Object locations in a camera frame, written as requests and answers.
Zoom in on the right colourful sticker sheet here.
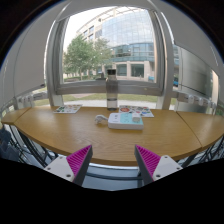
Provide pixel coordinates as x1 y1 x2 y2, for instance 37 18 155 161
119 105 153 117

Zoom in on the white charger plug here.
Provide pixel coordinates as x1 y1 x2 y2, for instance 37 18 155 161
132 113 141 122

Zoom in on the wall socket rail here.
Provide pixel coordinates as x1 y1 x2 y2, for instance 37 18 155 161
177 92 216 109
19 91 48 104

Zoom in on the colourful sticker sheet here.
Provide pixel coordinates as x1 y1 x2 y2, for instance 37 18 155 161
119 105 153 117
55 104 81 114

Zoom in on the left colourful sticker sheet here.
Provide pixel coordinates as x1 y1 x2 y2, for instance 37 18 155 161
55 104 81 114

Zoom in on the white power strip plug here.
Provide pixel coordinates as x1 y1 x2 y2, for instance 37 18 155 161
95 115 108 124

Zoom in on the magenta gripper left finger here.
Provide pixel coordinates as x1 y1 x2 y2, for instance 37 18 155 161
43 144 94 187

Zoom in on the white window frame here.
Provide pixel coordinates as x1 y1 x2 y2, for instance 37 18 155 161
45 0 174 110

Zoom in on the white power strip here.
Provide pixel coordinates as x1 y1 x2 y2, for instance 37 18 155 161
108 113 144 130

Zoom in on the clear water bottle black cap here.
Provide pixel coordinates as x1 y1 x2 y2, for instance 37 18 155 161
106 69 118 111

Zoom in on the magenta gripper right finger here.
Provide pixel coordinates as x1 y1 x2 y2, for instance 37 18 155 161
134 144 184 186

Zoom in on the right wall socket rail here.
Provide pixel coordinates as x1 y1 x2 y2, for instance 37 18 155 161
177 92 216 109

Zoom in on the left wall socket rail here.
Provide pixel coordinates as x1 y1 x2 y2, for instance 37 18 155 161
19 91 48 104

